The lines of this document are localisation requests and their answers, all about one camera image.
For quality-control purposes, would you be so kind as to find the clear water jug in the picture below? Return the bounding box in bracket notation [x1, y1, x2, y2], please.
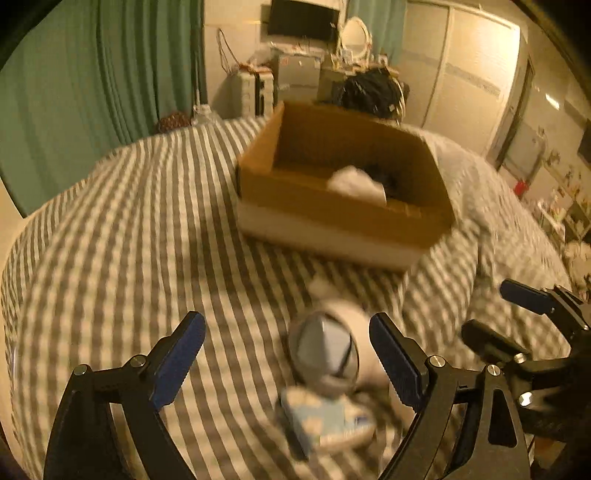
[191, 104, 221, 126]

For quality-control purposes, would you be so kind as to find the red fire extinguisher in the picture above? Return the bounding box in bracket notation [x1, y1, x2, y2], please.
[513, 180, 529, 199]

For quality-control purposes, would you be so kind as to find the narrow green curtain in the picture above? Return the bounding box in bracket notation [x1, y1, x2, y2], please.
[346, 0, 407, 66]

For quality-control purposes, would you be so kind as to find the black wall television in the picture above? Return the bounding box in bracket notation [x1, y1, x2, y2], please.
[267, 0, 339, 42]

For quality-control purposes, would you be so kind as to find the brown patterned bag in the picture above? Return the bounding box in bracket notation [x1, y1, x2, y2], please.
[155, 111, 191, 134]

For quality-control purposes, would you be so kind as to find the grey white checkered bedspread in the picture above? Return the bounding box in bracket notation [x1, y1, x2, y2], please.
[1, 120, 569, 479]

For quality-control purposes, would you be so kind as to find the black clothes pile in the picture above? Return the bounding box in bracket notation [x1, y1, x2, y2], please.
[339, 67, 410, 123]

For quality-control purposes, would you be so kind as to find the white oval vanity mirror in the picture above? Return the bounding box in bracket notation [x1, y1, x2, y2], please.
[339, 16, 372, 64]

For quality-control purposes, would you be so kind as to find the silver mini fridge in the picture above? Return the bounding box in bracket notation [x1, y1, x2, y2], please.
[271, 51, 322, 103]

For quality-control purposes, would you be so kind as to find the blue tissue pack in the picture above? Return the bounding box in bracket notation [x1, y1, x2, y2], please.
[279, 386, 377, 459]

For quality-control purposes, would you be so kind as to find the white louvered wardrobe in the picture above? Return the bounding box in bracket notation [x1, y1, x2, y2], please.
[398, 1, 522, 156]

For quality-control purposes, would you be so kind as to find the white knit glove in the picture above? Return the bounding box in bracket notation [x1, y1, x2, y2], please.
[327, 166, 387, 205]

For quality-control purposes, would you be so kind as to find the open cardboard box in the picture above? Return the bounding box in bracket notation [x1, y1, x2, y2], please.
[236, 102, 455, 271]

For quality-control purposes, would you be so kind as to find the white tape roll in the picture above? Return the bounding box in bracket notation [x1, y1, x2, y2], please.
[287, 298, 390, 398]

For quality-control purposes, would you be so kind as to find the white suitcase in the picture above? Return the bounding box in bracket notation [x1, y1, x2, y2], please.
[230, 69, 274, 117]

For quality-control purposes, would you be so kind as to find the large green curtain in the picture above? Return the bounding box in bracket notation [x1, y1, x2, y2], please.
[1, 1, 207, 215]

